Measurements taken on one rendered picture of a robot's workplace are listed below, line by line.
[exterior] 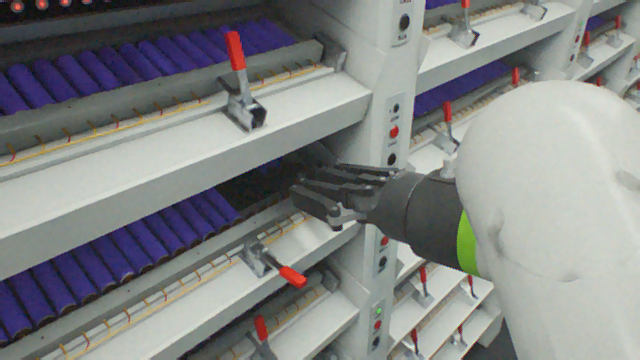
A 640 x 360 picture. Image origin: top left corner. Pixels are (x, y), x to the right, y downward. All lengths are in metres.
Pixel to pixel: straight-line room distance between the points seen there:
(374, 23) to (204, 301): 0.37
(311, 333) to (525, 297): 0.54
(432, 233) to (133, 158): 0.27
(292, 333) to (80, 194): 0.43
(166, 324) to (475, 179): 0.37
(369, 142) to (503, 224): 0.38
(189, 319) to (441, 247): 0.27
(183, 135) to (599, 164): 0.34
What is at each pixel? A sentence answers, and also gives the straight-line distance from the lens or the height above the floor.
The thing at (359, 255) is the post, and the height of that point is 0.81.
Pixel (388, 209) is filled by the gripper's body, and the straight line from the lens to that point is 0.46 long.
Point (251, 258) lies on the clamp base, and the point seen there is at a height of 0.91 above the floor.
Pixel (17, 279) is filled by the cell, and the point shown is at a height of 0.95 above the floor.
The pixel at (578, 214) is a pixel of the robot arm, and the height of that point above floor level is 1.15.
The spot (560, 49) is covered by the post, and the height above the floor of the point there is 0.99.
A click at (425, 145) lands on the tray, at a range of 0.85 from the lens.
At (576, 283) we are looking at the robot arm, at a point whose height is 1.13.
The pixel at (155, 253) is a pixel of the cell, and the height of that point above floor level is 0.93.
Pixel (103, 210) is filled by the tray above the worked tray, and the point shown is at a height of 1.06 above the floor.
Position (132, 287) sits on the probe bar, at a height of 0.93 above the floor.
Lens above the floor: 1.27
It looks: 30 degrees down
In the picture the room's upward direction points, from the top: straight up
